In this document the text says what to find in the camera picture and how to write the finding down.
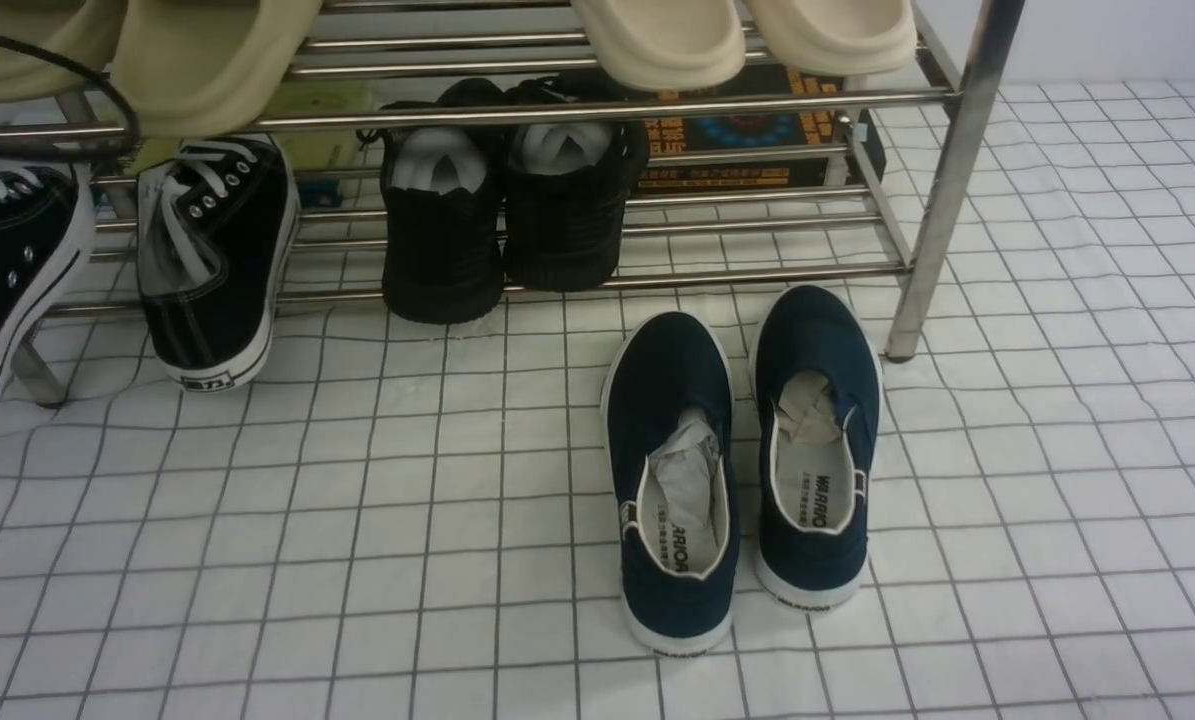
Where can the black knit shoe, left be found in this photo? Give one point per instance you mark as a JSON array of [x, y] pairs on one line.
[[442, 190]]

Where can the cream foam slipper, left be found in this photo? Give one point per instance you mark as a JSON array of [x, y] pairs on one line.
[[665, 45]]

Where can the olive foam slipper, far left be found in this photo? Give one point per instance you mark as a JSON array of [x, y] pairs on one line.
[[86, 32]]

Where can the black printed cardboard box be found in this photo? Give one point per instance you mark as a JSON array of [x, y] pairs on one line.
[[742, 152]]

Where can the navy slip-on shoe, right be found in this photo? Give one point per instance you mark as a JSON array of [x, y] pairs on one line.
[[817, 386]]

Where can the black canvas sneaker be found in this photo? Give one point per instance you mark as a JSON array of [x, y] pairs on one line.
[[47, 226], [215, 227]]

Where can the silver metal shoe rack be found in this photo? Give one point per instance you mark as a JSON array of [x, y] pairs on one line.
[[587, 92]]

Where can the cream foam slipper, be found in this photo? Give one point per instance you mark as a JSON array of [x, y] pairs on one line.
[[838, 38], [665, 45]]

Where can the navy slip-on shoe, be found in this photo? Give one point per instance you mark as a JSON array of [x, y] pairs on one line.
[[817, 386], [666, 411]]

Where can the navy slip-on shoe, left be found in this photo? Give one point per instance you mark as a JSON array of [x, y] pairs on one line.
[[666, 411]]

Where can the black knit shoe, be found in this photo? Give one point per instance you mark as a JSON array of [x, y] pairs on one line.
[[566, 184], [442, 190]]

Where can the olive foam slipper, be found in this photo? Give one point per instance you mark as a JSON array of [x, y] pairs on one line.
[[86, 32], [194, 69]]

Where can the cream foam slipper, right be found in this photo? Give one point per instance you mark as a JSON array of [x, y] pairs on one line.
[[838, 38]]

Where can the white grid floor cloth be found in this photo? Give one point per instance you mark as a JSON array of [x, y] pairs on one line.
[[400, 521]]

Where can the green cardboard box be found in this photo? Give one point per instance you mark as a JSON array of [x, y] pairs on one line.
[[305, 150]]

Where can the black knit shoe, right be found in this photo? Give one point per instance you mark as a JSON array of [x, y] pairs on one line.
[[566, 184]]

